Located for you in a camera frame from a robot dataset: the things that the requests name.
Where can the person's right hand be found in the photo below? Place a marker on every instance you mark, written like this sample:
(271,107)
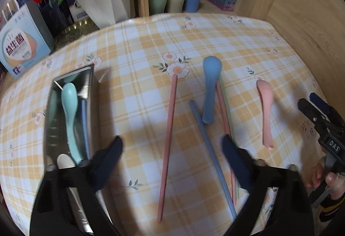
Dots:
(315,175)

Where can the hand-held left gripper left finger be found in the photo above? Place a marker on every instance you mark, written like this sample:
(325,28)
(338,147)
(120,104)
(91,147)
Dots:
(107,166)

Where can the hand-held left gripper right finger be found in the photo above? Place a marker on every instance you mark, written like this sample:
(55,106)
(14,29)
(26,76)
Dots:
(237,163)

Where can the white spoon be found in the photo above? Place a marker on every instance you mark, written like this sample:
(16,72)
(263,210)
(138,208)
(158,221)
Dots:
(64,161)

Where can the white and blue supplement box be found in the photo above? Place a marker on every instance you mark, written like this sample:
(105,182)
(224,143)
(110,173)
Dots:
(18,47)

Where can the pink chopstick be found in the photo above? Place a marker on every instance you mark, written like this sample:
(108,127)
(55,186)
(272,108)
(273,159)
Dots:
(223,117)
(168,144)

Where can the stainless steel utensil tray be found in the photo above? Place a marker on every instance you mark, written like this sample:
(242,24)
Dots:
(55,133)

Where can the blue spoon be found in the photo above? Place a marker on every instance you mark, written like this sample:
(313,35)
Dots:
(211,68)

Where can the blue chopstick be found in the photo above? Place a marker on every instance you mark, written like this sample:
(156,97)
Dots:
(204,139)
(85,128)

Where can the teal spoon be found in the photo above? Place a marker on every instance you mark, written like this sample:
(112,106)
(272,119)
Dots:
(68,95)

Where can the white box with blue print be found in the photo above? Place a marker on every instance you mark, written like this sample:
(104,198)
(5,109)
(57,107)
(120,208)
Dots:
(79,13)

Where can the green chopstick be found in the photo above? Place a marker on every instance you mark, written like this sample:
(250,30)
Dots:
(228,117)

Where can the navy patterned box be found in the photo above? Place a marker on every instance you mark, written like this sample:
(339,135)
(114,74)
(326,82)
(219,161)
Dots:
(54,15)

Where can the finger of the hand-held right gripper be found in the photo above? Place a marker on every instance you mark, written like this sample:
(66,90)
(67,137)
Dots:
(311,113)
(320,105)

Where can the gold metal tray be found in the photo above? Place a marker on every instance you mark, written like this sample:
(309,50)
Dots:
(72,31)

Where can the pink spoon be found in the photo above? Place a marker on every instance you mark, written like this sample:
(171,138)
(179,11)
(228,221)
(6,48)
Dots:
(264,90)

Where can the yellow plaid floral tablecloth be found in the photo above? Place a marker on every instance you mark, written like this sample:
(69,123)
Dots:
(161,36)

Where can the person's right forearm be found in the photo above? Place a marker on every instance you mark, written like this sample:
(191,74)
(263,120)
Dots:
(334,209)

